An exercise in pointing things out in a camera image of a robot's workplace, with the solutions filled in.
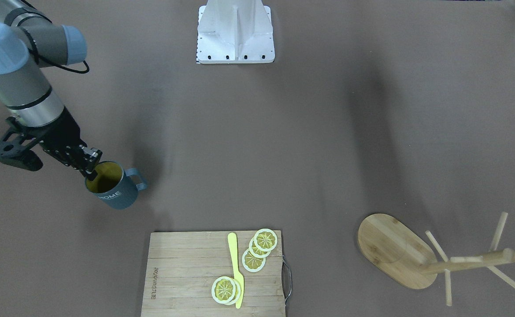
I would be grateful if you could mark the blue mug yellow inside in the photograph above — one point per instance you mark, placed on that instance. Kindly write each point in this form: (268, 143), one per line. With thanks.
(116, 186)

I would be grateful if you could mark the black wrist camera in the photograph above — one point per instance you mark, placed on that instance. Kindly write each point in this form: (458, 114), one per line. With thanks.
(16, 145)

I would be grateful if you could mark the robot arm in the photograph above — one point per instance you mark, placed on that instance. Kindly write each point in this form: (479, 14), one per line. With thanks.
(30, 41)

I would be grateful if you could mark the lemon slice under front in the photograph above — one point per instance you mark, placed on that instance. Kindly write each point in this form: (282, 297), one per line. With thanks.
(237, 294)

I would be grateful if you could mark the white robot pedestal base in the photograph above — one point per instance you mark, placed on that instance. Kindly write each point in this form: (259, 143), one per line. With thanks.
(235, 32)

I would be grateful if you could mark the bamboo cutting board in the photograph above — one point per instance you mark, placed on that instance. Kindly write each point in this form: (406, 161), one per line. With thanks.
(182, 267)

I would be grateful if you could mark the yellow plastic knife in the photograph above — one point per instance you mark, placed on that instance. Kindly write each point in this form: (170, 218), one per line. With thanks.
(234, 254)

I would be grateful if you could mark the lemon slice middle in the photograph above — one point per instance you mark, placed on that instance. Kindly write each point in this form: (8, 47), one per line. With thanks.
(255, 251)

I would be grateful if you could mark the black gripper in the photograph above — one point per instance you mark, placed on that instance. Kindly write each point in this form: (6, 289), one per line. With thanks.
(64, 133)

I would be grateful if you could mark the wooden cup rack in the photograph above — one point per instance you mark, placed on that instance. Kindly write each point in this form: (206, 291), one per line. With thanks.
(402, 255)

